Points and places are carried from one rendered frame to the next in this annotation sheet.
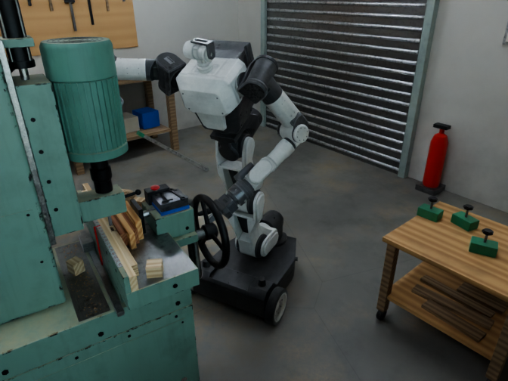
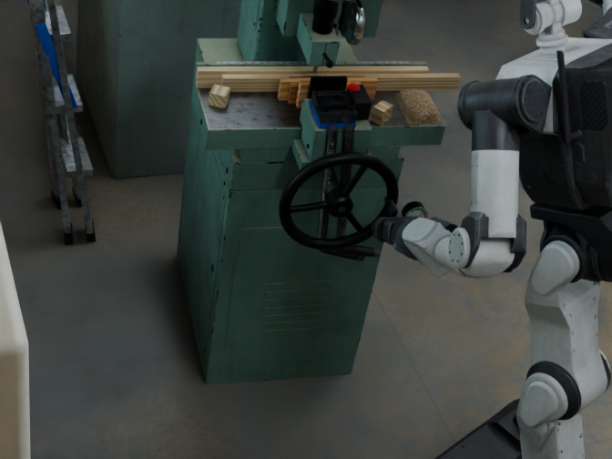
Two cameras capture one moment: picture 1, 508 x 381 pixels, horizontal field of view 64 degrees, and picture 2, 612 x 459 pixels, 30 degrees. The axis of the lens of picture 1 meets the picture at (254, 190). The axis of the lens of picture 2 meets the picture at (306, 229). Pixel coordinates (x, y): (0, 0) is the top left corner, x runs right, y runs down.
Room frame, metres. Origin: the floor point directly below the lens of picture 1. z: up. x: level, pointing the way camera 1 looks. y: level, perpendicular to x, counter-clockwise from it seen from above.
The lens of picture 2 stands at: (1.67, -1.92, 2.46)
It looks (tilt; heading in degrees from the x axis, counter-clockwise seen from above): 39 degrees down; 102
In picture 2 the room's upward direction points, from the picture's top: 11 degrees clockwise
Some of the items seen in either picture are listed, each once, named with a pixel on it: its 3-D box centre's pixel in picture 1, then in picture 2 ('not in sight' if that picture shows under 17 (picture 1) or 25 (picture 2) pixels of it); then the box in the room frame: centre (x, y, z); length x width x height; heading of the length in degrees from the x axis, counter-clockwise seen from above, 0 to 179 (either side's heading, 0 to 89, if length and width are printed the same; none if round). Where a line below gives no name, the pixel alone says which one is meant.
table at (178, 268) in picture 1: (146, 234); (322, 124); (1.17, 0.37, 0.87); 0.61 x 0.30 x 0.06; 32
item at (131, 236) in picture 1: (121, 224); (328, 88); (1.15, 0.44, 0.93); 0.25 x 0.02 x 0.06; 32
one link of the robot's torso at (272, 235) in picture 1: (256, 239); not in sight; (2.03, -0.01, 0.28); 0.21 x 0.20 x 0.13; 152
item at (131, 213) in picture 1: (132, 219); (328, 94); (1.16, 0.40, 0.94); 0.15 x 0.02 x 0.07; 32
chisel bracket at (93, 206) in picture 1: (100, 205); (318, 41); (1.09, 0.47, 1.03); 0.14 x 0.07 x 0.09; 122
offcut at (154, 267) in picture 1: (154, 267); (219, 96); (0.92, 0.28, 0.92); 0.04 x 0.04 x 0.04; 8
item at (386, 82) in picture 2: (106, 222); (342, 82); (1.17, 0.50, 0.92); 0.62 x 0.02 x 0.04; 32
